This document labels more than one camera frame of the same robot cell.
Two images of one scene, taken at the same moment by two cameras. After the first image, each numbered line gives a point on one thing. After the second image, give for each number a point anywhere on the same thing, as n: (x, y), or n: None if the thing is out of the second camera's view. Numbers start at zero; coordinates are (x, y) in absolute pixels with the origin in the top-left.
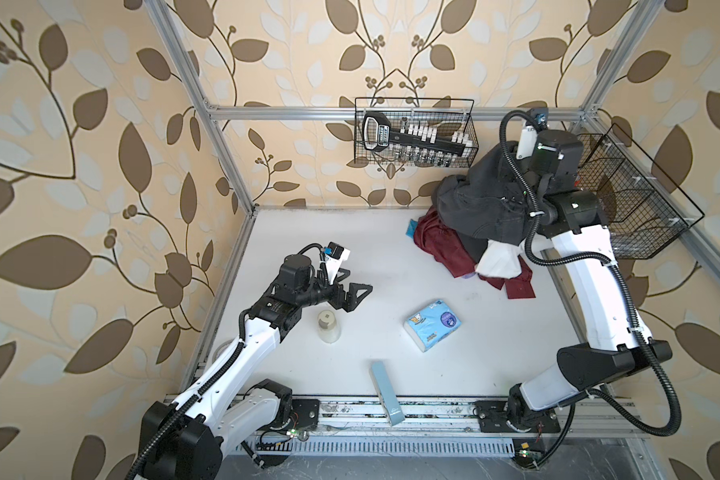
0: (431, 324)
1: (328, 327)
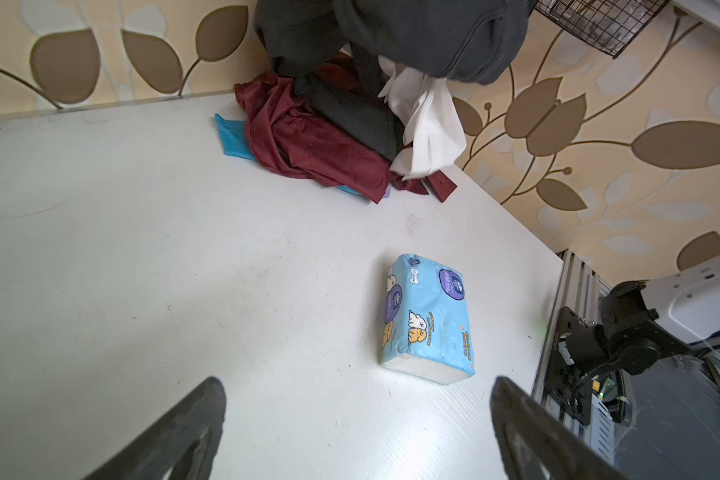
0: (426, 332)
1: None
